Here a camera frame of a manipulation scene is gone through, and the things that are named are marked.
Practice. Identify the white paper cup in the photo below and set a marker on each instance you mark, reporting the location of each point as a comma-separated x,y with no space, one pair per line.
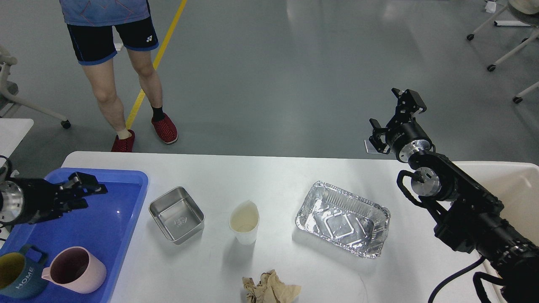
244,222

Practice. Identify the blue plastic tray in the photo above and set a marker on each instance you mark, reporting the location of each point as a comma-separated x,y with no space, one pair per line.
104,228

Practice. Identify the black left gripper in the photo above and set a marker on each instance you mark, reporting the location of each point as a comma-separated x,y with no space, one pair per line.
32,200

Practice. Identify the person in blue shirt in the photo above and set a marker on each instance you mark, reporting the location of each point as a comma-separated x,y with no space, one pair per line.
91,24

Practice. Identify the square stainless steel container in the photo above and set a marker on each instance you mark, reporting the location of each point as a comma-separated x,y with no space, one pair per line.
177,215

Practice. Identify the white wheeled chair base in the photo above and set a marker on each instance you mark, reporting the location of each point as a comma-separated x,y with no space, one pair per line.
507,41

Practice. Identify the pink plastic mug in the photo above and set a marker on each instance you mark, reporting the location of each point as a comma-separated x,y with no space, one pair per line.
76,269

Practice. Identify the clear floor plate left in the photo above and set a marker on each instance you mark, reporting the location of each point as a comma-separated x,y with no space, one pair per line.
370,149

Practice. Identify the aluminium foil tray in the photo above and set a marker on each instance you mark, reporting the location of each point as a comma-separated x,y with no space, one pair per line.
344,219

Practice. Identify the crumpled brown paper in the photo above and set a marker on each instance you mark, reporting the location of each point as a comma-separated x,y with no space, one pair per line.
270,289

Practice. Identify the blue home mug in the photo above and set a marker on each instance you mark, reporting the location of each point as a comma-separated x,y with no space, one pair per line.
21,272

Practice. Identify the white plastic bin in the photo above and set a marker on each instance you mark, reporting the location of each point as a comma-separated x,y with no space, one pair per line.
516,185

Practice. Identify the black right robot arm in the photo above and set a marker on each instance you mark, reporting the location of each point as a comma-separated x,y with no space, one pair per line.
466,214

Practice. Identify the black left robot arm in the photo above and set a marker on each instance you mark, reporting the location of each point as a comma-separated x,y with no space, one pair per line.
35,200

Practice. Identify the white rolling stand left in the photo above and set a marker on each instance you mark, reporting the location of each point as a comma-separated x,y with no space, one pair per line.
10,102

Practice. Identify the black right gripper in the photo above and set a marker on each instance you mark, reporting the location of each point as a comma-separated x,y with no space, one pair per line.
404,136

